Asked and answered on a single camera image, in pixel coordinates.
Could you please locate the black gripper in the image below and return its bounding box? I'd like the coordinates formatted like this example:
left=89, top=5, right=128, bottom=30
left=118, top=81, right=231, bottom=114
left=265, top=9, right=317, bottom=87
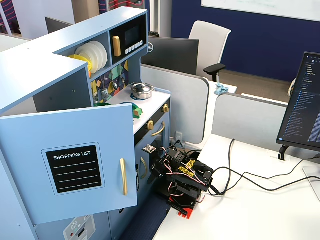
left=147, top=149, right=187, bottom=183

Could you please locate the red printed arm base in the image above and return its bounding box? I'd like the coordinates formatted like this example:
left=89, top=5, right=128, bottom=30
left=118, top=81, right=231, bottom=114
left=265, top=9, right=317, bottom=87
left=166, top=194, right=199, bottom=220

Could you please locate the green round recipient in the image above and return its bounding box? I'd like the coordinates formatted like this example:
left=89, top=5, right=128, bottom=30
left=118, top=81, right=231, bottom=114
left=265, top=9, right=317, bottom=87
left=131, top=102, right=143, bottom=120

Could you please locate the blue shopping list cabinet door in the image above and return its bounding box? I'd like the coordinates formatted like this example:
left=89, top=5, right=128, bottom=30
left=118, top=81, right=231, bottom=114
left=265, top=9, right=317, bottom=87
left=0, top=102, right=139, bottom=225

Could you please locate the blue dishwasher door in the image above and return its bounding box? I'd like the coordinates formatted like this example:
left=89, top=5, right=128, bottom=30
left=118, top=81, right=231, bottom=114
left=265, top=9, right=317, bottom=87
left=134, top=139, right=151, bottom=208

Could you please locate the blue oven door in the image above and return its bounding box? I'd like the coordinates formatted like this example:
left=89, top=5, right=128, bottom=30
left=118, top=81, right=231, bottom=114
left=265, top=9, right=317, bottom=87
left=149, top=119, right=172, bottom=161

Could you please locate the grey desk divider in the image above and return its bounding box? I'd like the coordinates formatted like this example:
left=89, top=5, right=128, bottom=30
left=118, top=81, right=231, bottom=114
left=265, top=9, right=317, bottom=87
left=211, top=92, right=290, bottom=152
left=140, top=63, right=210, bottom=145

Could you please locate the blue freezer door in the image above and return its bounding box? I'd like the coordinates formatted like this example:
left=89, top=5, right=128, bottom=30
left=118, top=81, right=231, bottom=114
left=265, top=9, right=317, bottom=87
left=33, top=211, right=111, bottom=240

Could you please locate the steel pot with lid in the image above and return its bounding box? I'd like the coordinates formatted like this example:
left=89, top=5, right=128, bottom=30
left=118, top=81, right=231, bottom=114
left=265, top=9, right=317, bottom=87
left=130, top=82, right=155, bottom=100

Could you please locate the metal slotted spatula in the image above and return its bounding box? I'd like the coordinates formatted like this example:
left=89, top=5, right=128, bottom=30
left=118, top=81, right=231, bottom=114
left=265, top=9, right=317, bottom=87
left=101, top=79, right=110, bottom=98

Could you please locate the blue crumpled cloth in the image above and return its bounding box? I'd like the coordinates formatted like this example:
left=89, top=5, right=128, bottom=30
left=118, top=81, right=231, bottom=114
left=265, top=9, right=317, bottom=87
left=213, top=83, right=229, bottom=96

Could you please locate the black Dell monitor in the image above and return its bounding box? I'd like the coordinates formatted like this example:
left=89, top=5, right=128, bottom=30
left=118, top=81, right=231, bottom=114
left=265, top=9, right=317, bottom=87
left=141, top=36, right=200, bottom=76

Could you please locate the white toy plate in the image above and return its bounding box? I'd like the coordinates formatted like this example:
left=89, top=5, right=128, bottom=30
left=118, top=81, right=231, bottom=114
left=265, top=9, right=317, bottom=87
left=74, top=43, right=101, bottom=75
left=84, top=41, right=106, bottom=72
left=93, top=40, right=109, bottom=68

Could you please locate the black monitor stand clamp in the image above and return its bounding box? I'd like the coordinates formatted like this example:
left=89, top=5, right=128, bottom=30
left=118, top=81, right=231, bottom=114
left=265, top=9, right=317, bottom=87
left=278, top=144, right=292, bottom=161

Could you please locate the yellow star fruit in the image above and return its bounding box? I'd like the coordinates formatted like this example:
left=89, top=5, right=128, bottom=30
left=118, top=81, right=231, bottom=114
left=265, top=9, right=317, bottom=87
left=66, top=54, right=92, bottom=74

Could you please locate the white office chair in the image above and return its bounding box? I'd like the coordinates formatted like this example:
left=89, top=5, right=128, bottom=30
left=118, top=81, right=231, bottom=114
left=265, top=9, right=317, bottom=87
left=188, top=20, right=232, bottom=83

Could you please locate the black microwave door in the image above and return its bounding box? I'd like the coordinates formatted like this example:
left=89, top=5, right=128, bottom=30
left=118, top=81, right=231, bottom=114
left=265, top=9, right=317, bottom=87
left=109, top=14, right=148, bottom=66

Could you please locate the blue toy kitchen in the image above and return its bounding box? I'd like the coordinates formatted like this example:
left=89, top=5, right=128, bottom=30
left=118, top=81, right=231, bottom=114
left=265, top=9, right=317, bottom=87
left=0, top=6, right=173, bottom=240

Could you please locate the lit code screen monitor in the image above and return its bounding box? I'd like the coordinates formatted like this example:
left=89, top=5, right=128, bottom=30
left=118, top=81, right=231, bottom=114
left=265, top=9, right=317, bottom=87
left=275, top=51, right=320, bottom=152

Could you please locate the dark computer monitor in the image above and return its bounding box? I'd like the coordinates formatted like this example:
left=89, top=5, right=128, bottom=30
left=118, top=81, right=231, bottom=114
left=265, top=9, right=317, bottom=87
left=44, top=16, right=74, bottom=35

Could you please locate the white whiteboard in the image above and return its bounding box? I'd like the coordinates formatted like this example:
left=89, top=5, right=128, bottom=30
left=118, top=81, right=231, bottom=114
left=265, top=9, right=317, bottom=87
left=201, top=0, right=320, bottom=23

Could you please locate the gold curved door handle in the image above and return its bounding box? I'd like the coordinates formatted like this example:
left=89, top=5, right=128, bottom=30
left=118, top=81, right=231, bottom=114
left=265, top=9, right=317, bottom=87
left=140, top=157, right=148, bottom=180
left=150, top=121, right=166, bottom=137
left=119, top=158, right=128, bottom=196

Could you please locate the small wrist camera board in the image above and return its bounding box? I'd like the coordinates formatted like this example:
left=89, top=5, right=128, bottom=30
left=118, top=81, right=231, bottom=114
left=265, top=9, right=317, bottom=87
left=142, top=144, right=156, bottom=155

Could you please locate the black cable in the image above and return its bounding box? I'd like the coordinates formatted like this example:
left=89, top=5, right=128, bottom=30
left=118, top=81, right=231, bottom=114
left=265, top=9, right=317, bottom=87
left=209, top=138, right=236, bottom=196
left=219, top=171, right=320, bottom=196
left=212, top=154, right=320, bottom=180

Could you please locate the gold straight microwave handle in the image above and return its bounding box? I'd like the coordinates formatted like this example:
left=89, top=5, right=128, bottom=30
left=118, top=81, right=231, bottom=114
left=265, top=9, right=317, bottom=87
left=112, top=35, right=122, bottom=58

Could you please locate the silver monitor base plate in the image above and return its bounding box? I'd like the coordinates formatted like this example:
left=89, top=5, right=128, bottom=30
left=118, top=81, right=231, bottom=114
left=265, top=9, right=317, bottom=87
left=301, top=164, right=320, bottom=201

